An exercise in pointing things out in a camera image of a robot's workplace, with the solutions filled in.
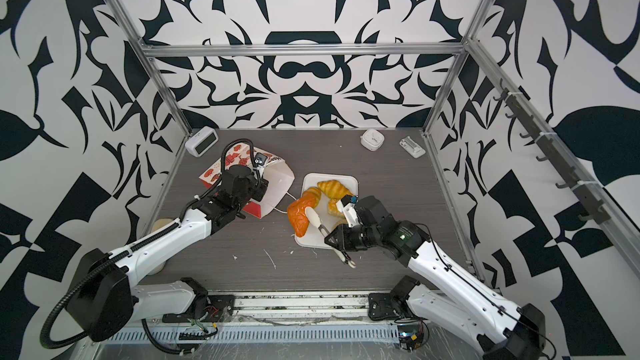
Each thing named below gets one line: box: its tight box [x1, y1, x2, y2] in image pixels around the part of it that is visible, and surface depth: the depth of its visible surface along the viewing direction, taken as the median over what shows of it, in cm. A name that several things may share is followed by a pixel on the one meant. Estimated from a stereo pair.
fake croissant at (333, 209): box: [327, 198, 346, 220], surface depth 93 cm
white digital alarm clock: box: [184, 125, 220, 158], surface depth 110 cm
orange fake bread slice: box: [286, 193, 316, 238], surface depth 81 cm
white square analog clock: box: [360, 128, 385, 152], surface depth 116 cm
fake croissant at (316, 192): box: [302, 186, 322, 203], surface depth 98 cm
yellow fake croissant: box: [316, 179, 354, 200], surface depth 98 cm
